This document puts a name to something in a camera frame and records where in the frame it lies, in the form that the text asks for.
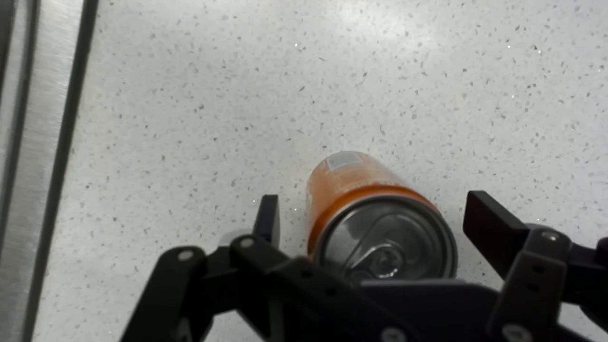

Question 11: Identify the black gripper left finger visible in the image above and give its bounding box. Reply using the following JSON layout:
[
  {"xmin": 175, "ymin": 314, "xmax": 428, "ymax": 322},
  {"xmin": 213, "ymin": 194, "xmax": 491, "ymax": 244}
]
[{"xmin": 120, "ymin": 194, "xmax": 356, "ymax": 342}]

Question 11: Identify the orange soda can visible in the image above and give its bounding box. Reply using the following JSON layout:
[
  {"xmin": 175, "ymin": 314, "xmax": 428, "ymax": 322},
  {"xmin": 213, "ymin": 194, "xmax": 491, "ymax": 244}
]
[{"xmin": 308, "ymin": 151, "xmax": 459, "ymax": 284}]

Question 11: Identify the stainless steel double sink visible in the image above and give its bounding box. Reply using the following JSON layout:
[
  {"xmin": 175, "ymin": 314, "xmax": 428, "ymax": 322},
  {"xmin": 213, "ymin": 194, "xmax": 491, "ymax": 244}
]
[{"xmin": 0, "ymin": 0, "xmax": 99, "ymax": 342}]

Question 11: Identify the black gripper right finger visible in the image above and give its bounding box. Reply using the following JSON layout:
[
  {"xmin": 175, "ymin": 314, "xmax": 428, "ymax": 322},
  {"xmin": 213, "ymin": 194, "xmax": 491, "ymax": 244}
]
[{"xmin": 464, "ymin": 190, "xmax": 608, "ymax": 342}]

